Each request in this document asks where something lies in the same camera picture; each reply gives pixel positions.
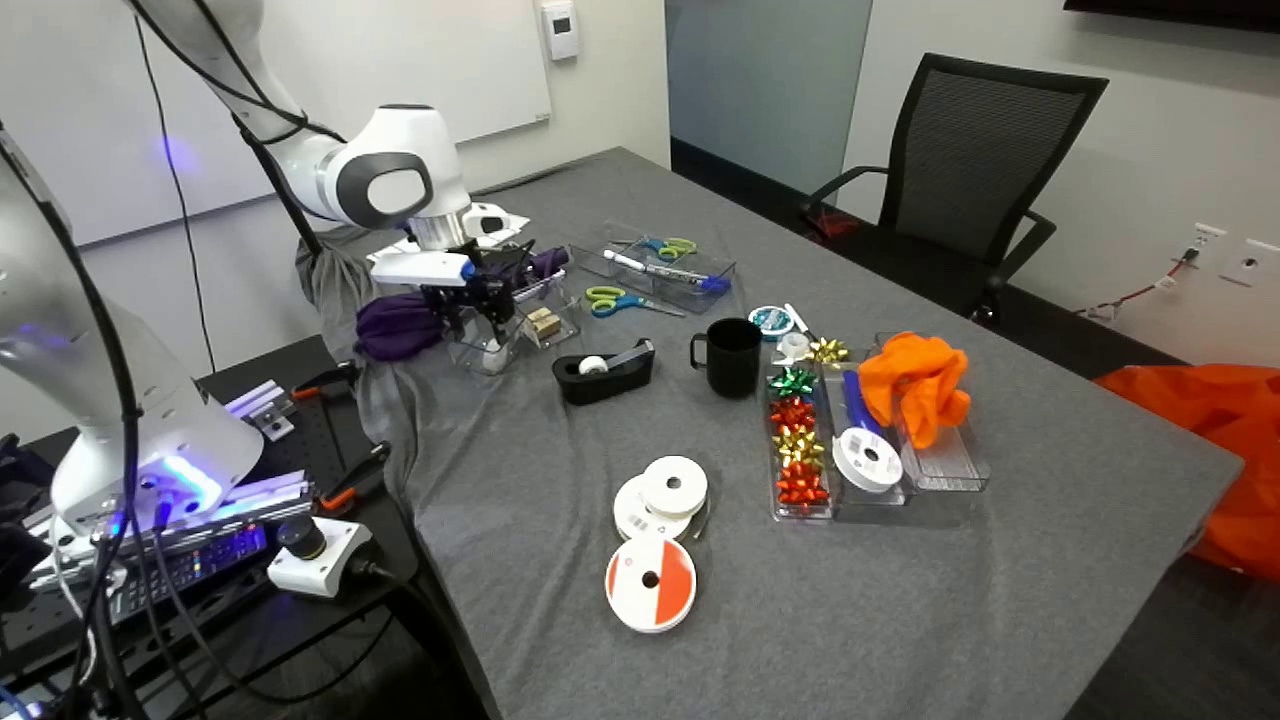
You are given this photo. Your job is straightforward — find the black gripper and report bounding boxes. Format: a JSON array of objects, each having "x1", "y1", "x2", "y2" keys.
[{"x1": 370, "y1": 202, "x2": 545, "y2": 368}]

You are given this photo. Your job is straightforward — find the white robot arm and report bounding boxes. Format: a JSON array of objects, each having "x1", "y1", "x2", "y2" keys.
[{"x1": 126, "y1": 0, "x2": 523, "y2": 368}]

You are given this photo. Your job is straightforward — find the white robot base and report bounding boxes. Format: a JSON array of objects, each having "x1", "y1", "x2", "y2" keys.
[{"x1": 0, "y1": 131, "x2": 313, "y2": 590}]

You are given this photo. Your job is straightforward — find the small clear tape holder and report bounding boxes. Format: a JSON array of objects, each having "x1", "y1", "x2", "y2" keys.
[{"x1": 452, "y1": 337, "x2": 516, "y2": 376}]

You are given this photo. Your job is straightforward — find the black tape dispenser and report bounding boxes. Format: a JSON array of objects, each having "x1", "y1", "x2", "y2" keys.
[{"x1": 554, "y1": 341, "x2": 658, "y2": 403}]

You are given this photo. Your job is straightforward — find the green blue scissors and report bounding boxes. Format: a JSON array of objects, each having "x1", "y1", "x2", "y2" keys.
[
  {"x1": 585, "y1": 283, "x2": 684, "y2": 319},
  {"x1": 642, "y1": 235, "x2": 699, "y2": 262}
]

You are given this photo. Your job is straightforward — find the small clear box with blocks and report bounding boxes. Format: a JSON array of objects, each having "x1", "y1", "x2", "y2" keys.
[{"x1": 519, "y1": 304, "x2": 575, "y2": 348}]

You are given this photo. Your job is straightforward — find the purple folded umbrella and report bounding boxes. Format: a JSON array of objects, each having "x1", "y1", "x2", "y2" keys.
[{"x1": 355, "y1": 246, "x2": 569, "y2": 361}]

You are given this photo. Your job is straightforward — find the clear acrylic desk organizer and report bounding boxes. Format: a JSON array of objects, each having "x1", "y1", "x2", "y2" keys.
[{"x1": 585, "y1": 242, "x2": 735, "y2": 312}]

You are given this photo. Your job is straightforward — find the black mug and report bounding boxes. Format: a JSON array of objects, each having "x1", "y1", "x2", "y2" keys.
[{"x1": 688, "y1": 316, "x2": 761, "y2": 401}]

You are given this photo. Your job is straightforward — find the white emergency stop controller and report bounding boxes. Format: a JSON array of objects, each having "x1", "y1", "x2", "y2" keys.
[{"x1": 270, "y1": 516, "x2": 373, "y2": 600}]

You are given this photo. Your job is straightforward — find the grey table cloth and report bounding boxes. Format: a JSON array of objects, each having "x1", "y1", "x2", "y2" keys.
[{"x1": 355, "y1": 151, "x2": 1236, "y2": 720}]

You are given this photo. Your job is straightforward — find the red white ribbon spool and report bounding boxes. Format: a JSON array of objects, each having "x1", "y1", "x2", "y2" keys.
[{"x1": 606, "y1": 535, "x2": 699, "y2": 637}]

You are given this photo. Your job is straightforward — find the white thermostat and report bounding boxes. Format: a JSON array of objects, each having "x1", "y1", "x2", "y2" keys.
[{"x1": 541, "y1": 0, "x2": 579, "y2": 65}]

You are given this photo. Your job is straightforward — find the clear tray of gift bows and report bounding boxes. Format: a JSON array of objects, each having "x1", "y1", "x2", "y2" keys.
[{"x1": 763, "y1": 364, "x2": 833, "y2": 519}]

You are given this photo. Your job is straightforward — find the white ribbon spool in box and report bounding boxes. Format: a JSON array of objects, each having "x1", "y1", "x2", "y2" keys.
[{"x1": 833, "y1": 429, "x2": 905, "y2": 497}]

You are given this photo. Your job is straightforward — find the orange cloth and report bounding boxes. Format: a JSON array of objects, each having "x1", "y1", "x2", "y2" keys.
[{"x1": 855, "y1": 333, "x2": 974, "y2": 447}]

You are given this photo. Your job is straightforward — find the black mesh office chair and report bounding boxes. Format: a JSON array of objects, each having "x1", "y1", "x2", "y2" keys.
[{"x1": 799, "y1": 52, "x2": 1109, "y2": 326}]

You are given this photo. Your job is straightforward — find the orange bag on floor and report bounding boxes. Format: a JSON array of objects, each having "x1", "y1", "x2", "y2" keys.
[{"x1": 1099, "y1": 364, "x2": 1280, "y2": 584}]

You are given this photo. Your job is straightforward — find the wall mounted black television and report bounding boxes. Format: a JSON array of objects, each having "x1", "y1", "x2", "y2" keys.
[{"x1": 1066, "y1": 0, "x2": 1280, "y2": 37}]

